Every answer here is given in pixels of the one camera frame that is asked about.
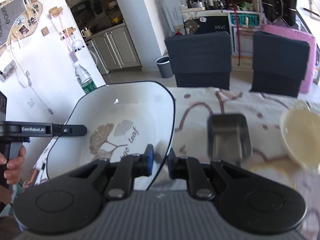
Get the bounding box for white charging cable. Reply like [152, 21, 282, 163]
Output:
[7, 37, 54, 116]

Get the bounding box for black jacket on rack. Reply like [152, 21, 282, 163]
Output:
[262, 0, 297, 27]

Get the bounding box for cream ceramic bowl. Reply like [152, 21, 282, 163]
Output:
[279, 100, 319, 174]

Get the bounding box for left dark blue chair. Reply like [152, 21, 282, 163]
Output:
[165, 31, 232, 90]

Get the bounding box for grey waste bin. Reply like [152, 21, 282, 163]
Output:
[156, 56, 173, 79]

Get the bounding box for dark blue chair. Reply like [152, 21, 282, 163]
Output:
[251, 31, 310, 98]
[165, 31, 232, 90]

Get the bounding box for yellow rimmed cartoon plate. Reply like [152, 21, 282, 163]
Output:
[248, 158, 298, 190]

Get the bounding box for right dark blue chair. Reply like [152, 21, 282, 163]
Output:
[251, 31, 310, 98]

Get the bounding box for clear plastic water bottle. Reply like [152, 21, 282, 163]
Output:
[72, 61, 97, 94]

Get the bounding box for teal poizon box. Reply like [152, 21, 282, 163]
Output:
[227, 11, 261, 28]

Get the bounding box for person's left hand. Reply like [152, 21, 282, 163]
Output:
[0, 146, 26, 185]

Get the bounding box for white mug on counter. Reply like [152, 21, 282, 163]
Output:
[81, 27, 92, 38]

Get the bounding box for pink foam mat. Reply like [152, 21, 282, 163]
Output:
[261, 24, 316, 94]

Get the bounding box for white ginkgo leaf plate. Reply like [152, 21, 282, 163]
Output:
[46, 81, 175, 190]

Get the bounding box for cartoon print tablecloth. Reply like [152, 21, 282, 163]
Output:
[14, 82, 309, 239]

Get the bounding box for square stainless steel tray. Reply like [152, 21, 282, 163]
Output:
[207, 113, 253, 165]

